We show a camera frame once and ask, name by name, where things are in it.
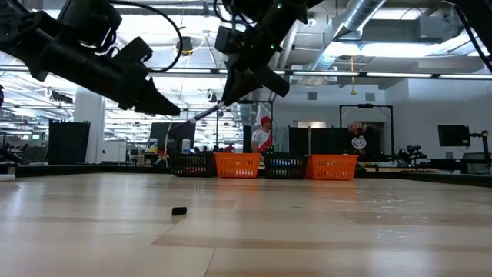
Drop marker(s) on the black monitor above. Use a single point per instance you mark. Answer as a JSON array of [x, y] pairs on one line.
[[453, 135], [173, 136]]

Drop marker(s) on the person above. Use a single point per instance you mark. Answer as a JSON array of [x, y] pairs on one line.
[[359, 141], [262, 139]]

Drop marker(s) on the black partition panel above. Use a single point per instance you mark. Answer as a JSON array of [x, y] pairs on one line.
[[323, 140]]

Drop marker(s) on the black plastic mesh basket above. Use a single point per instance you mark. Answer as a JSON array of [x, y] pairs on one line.
[[192, 165], [284, 166]]

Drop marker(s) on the white ceiling light panel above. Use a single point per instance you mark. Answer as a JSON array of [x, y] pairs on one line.
[[423, 42]]

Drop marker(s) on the white square column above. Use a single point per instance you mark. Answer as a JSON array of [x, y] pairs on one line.
[[90, 131]]

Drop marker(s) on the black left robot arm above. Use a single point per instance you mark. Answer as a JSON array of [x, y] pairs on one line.
[[27, 34]]

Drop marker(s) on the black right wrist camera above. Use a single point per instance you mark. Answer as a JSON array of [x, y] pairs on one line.
[[230, 39]]

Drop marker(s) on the silver round air duct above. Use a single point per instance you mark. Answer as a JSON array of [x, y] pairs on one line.
[[248, 113], [361, 11]]

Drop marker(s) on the orange plastic mesh basket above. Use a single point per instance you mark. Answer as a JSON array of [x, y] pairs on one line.
[[330, 167], [237, 164]]

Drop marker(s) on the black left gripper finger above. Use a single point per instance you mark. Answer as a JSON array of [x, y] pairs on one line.
[[159, 102]]

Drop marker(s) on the small black piece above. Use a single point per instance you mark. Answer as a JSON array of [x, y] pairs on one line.
[[179, 211]]

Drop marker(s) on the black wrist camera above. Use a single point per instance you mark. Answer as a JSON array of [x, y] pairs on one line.
[[230, 39], [90, 19]]

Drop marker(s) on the narrow black panel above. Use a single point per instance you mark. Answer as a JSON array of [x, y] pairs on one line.
[[247, 138]]

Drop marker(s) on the long ceiling light strip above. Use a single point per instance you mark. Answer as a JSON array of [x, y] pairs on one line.
[[399, 75]]

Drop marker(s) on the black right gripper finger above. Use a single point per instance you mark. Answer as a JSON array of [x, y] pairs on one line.
[[236, 88]]

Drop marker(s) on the black ceiling camera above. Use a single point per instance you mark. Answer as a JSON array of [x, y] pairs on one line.
[[187, 44]]

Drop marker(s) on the black metal frame stand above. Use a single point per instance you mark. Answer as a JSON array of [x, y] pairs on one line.
[[365, 105], [265, 101]]

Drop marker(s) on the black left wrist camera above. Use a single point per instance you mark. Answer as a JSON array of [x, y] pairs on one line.
[[90, 19]]

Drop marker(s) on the background black robot arm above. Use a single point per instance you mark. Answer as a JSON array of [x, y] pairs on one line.
[[411, 152]]

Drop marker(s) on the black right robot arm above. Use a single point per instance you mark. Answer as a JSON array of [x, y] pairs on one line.
[[288, 9]]

